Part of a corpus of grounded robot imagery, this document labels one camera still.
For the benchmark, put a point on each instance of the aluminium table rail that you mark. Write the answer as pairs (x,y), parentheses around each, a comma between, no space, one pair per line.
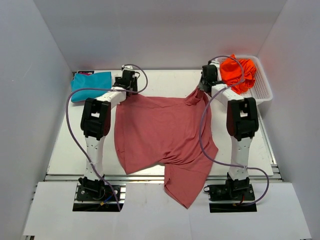
(71,171)

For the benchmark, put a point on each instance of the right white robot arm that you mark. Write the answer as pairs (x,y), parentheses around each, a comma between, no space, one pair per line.
(241,120)

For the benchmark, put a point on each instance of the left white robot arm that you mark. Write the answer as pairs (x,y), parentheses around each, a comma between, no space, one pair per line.
(96,123)

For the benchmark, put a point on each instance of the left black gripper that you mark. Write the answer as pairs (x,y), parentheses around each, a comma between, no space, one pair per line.
(134,84)

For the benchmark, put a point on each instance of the orange t-shirt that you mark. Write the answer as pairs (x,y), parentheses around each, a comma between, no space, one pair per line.
(231,74)

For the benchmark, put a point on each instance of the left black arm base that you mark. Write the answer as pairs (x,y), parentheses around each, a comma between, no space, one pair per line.
(97,196)

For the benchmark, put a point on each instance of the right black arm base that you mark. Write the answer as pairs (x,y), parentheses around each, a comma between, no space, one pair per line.
(225,198)

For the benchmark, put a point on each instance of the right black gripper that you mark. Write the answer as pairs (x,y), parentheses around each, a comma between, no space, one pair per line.
(201,84)

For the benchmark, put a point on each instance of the dusty red t-shirt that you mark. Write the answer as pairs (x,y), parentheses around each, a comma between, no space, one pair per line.
(174,132)

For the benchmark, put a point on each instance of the folded magenta t-shirt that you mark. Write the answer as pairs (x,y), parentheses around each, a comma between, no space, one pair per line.
(86,72)

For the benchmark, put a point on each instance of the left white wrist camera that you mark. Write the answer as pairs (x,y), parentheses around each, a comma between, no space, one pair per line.
(127,67)

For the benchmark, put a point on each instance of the folded teal t-shirt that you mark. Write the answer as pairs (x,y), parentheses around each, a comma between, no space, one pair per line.
(100,80)

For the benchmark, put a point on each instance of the white plastic basket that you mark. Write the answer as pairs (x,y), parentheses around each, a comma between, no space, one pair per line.
(261,91)

